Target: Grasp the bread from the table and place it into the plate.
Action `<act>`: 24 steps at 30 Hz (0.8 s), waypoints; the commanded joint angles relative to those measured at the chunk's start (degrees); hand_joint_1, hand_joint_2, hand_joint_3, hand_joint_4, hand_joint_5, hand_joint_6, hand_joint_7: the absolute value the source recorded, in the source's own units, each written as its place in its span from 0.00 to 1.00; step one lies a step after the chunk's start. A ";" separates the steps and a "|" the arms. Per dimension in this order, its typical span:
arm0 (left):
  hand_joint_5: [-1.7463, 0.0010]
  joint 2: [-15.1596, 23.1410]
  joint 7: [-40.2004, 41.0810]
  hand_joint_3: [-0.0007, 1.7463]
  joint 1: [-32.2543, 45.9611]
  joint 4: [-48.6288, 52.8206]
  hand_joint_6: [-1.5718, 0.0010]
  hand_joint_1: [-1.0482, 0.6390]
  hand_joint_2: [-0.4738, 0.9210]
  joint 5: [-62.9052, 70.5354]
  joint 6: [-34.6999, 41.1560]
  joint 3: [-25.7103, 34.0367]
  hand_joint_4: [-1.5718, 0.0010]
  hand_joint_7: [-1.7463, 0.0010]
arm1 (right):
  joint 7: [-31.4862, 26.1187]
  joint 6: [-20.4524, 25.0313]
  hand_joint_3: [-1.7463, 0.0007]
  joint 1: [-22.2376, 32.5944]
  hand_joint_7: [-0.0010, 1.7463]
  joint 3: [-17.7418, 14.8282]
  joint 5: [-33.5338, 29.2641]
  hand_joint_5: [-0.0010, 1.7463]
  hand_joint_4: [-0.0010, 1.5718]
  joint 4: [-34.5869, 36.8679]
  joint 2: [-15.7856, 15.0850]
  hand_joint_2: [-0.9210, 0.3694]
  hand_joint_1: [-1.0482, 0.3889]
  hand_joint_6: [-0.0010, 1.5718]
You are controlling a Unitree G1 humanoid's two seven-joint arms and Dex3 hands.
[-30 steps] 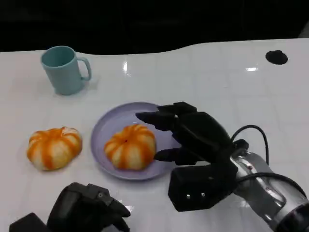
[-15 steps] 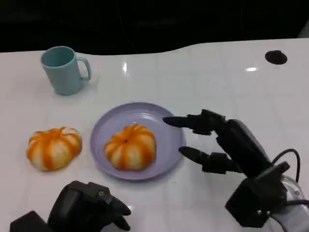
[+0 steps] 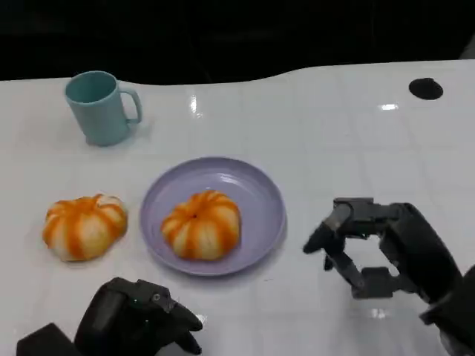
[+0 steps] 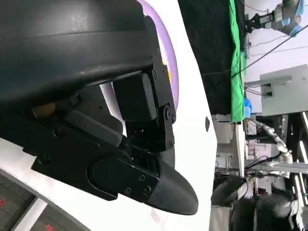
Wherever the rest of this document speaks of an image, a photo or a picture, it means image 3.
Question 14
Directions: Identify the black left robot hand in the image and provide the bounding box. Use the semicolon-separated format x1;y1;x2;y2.
73;277;205;356

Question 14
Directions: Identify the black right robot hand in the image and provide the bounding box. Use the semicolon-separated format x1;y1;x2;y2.
302;197;465;303

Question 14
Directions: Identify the orange white toy bread roll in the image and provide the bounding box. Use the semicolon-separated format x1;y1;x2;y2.
42;193;129;263
160;190;242;262

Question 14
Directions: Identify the black round table grommet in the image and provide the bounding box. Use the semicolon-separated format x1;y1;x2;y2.
408;77;445;100

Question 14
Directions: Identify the lilac plate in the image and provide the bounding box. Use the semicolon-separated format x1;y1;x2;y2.
140;156;288;277

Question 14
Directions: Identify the pale green mug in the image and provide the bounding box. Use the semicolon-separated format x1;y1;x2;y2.
65;70;143;147

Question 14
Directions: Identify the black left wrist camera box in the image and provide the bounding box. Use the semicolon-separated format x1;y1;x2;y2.
15;322;82;356

